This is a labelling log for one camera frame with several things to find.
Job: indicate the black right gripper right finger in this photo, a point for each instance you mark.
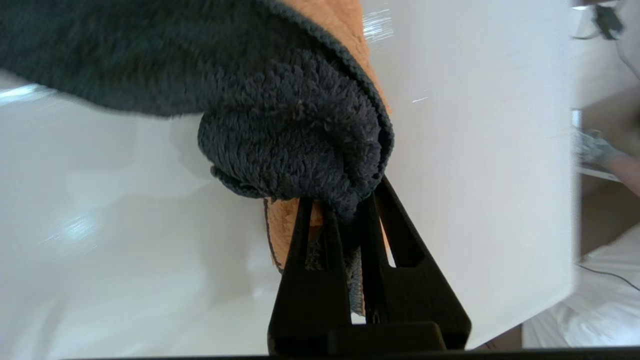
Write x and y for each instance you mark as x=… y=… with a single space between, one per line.
x=415 y=300

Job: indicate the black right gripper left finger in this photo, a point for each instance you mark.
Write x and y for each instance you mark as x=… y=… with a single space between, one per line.
x=305 y=310

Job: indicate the grey and orange cleaning cloth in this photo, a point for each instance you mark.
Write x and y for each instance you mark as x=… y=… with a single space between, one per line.
x=280 y=125

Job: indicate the white crumpled fabric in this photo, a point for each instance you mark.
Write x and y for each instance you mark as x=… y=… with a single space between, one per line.
x=600 y=310

